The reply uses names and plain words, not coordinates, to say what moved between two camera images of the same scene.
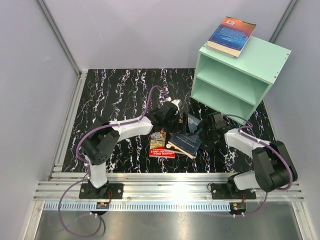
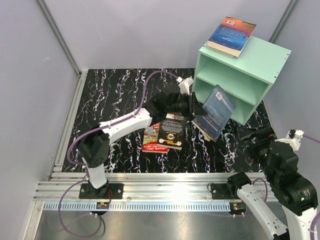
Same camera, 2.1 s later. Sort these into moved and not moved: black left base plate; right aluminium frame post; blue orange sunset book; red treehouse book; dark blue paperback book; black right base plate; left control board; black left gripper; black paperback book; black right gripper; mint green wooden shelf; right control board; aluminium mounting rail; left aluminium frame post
Moved: black left gripper; black right gripper; dark blue paperback book; red treehouse book; black paperback book
Not moved: mint green wooden shelf; blue orange sunset book; right aluminium frame post; left control board; left aluminium frame post; black left base plate; black right base plate; right control board; aluminium mounting rail
